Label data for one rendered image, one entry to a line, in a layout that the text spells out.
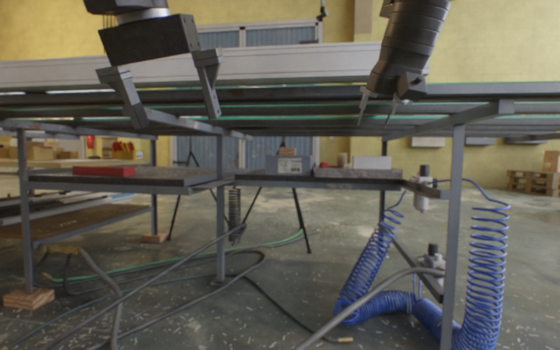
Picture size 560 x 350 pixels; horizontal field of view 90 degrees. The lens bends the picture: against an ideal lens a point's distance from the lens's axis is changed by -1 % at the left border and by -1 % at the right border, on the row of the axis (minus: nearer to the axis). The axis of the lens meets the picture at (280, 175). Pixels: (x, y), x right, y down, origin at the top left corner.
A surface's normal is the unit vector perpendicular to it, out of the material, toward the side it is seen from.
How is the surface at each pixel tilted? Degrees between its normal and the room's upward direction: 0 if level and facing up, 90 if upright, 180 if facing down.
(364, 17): 90
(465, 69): 90
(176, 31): 114
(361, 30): 90
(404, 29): 103
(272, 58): 90
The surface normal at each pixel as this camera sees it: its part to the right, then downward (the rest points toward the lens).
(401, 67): 0.11, 0.42
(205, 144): -0.15, 0.07
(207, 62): -0.10, 0.47
